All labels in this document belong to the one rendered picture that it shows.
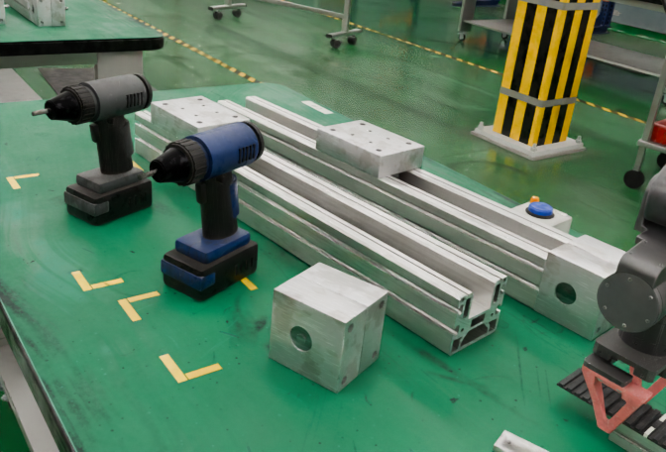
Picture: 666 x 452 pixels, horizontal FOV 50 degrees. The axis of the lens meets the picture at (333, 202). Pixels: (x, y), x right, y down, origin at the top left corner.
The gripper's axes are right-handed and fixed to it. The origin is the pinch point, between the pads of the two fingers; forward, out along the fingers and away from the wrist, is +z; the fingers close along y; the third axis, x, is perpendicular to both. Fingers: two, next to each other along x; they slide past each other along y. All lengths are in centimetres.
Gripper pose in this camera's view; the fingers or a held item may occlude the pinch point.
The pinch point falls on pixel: (623, 409)
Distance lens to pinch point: 86.7
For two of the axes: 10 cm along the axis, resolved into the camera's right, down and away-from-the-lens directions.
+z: -1.0, 9.1, 4.0
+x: 6.6, 3.6, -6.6
